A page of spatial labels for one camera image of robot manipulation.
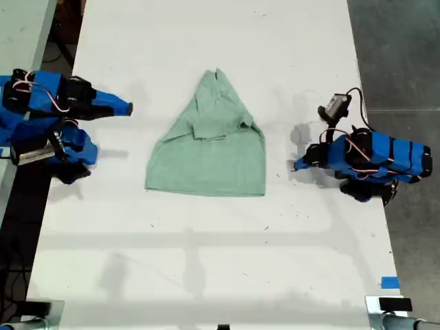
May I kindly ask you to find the small black box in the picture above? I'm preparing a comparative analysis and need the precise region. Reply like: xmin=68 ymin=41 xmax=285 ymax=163
xmin=15 ymin=300 xmax=52 ymax=318
xmin=378 ymin=297 xmax=413 ymax=312

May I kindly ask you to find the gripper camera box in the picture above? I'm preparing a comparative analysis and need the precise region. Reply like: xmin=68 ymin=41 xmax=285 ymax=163
xmin=325 ymin=92 xmax=353 ymax=118
xmin=10 ymin=143 xmax=58 ymax=167

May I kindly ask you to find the black floor cable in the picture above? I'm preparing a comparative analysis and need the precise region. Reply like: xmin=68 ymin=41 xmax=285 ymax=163
xmin=43 ymin=32 xmax=75 ymax=69

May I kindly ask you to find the pale green T-shirt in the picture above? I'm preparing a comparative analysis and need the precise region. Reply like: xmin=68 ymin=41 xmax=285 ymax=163
xmin=144 ymin=67 xmax=267 ymax=198

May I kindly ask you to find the metal table bracket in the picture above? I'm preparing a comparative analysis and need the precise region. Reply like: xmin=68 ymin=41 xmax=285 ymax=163
xmin=23 ymin=299 xmax=65 ymax=330
xmin=364 ymin=295 xmax=414 ymax=330

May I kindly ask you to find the black camera cable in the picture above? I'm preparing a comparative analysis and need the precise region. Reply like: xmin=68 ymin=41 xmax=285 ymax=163
xmin=346 ymin=87 xmax=375 ymax=133

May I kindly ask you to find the pale side table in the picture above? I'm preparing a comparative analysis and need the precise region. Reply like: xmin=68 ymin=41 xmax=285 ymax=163
xmin=0 ymin=0 xmax=58 ymax=221

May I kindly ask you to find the red white arm wire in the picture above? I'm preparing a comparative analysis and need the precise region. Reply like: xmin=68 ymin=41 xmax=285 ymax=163
xmin=343 ymin=133 xmax=402 ymax=179
xmin=13 ymin=71 xmax=71 ymax=113

